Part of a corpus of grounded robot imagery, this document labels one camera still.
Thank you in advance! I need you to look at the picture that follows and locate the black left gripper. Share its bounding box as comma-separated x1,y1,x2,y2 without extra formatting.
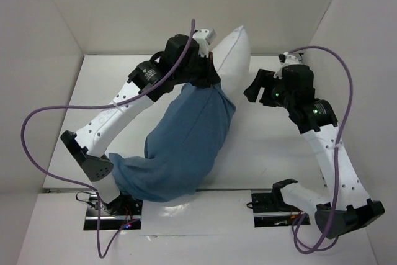
174,50,220,89

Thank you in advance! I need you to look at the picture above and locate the white pillow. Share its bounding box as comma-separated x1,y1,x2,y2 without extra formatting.
213,25,251,107

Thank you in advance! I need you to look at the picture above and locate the blue pillowcase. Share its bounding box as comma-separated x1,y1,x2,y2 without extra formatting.
109,84,236,202

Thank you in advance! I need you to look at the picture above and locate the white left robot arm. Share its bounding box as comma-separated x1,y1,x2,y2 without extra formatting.
61,29,221,215

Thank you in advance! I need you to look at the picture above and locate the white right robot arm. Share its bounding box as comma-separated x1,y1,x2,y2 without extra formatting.
244,64,385,239

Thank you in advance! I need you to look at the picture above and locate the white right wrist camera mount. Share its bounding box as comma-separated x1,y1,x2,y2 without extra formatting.
273,52,302,79

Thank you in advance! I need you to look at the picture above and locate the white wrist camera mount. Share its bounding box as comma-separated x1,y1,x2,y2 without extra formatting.
193,28,216,58
273,52,302,79

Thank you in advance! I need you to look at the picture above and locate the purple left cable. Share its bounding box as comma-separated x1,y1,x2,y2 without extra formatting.
20,19,197,259

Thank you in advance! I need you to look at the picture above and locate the purple cable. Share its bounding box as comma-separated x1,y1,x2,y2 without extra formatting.
287,45,355,254
20,19,197,259

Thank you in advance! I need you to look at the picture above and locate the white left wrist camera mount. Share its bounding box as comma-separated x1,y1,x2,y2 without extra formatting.
193,28,216,58

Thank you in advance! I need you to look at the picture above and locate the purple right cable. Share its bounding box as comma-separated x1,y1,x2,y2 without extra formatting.
287,45,355,254

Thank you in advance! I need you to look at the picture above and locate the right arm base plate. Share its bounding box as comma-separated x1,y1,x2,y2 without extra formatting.
246,192,303,228

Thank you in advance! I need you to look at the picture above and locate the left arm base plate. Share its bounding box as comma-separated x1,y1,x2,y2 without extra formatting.
76,192,143,231

